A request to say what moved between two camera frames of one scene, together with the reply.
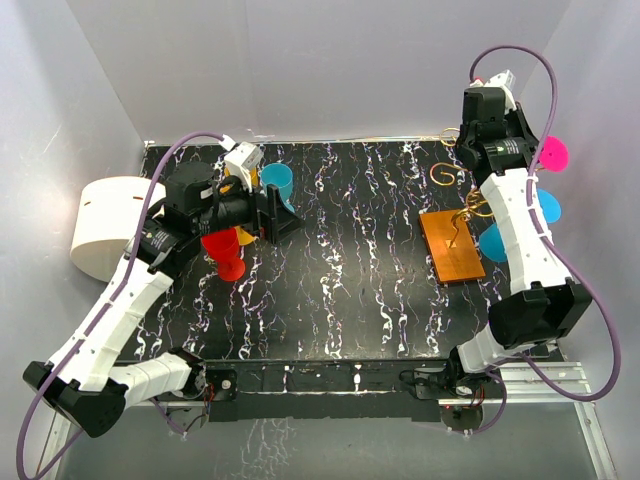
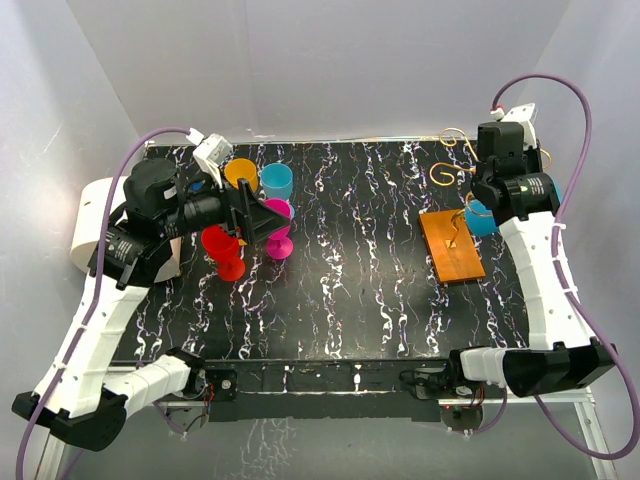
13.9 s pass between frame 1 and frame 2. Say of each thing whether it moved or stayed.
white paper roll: stayed
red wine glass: stayed
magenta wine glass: moved
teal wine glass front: moved
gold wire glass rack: stayed
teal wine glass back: stayed
